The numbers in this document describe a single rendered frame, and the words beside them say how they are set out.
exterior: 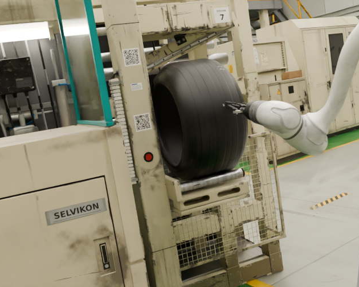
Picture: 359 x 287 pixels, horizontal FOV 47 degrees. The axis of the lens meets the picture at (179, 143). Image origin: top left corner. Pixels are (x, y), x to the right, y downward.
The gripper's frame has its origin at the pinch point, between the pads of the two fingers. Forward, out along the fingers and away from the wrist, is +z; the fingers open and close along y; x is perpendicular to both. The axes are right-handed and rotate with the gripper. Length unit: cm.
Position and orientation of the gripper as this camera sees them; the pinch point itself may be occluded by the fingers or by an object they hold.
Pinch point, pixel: (231, 105)
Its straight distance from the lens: 176.2
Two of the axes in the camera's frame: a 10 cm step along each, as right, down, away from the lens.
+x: 1.0, 9.6, 2.5
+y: -9.2, 1.9, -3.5
